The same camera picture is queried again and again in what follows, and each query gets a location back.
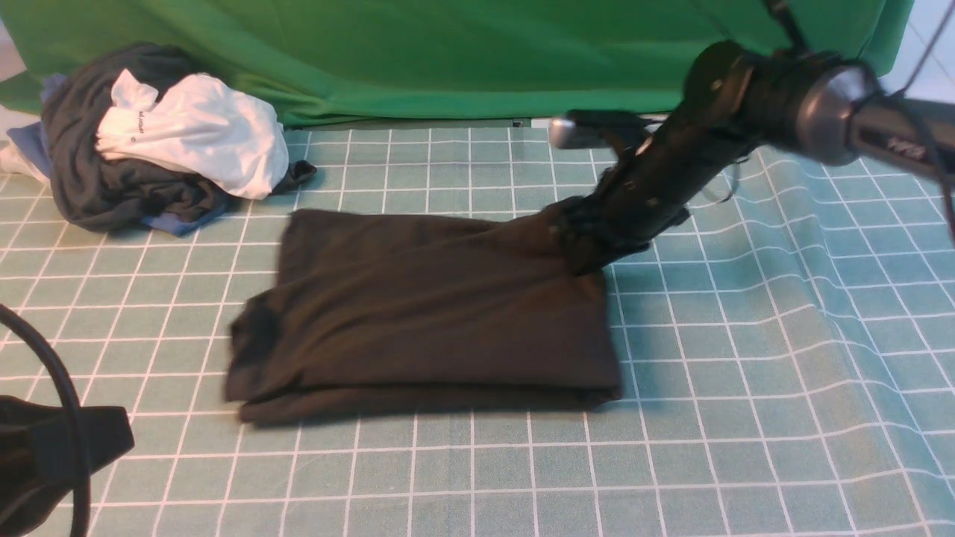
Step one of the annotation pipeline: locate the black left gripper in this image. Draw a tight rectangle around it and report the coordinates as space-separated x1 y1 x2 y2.
1 395 134 536

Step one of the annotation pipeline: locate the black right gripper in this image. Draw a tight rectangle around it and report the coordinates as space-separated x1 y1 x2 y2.
556 195 690 276

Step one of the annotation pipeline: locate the dark gray long-sleeve shirt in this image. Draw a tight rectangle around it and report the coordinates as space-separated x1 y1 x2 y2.
224 203 624 424

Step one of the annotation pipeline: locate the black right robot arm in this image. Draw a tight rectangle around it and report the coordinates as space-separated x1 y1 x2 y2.
549 40 953 274

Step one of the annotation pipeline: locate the green grid tablecloth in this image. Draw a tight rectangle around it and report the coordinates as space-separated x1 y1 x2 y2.
1 120 954 536

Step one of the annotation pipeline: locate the dark gray crumpled garment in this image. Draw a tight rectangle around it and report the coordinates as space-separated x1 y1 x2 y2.
41 42 316 236

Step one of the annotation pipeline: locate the green backdrop cloth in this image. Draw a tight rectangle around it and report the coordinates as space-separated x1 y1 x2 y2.
0 0 915 128

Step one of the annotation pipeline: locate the blue crumpled garment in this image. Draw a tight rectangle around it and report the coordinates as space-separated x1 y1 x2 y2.
9 68 231 236

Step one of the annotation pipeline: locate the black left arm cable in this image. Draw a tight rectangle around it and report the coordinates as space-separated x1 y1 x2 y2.
0 304 92 537

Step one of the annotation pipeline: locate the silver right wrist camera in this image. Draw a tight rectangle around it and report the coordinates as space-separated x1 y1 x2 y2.
548 110 662 155

